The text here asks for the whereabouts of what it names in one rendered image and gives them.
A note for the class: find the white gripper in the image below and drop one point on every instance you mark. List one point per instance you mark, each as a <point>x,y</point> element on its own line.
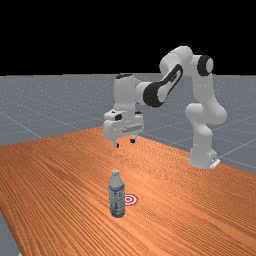
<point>120,125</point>

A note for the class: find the clear plastic bottle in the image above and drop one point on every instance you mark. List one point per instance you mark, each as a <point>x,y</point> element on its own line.
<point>116,196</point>

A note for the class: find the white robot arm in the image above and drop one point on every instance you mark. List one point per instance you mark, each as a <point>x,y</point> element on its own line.
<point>203,100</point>

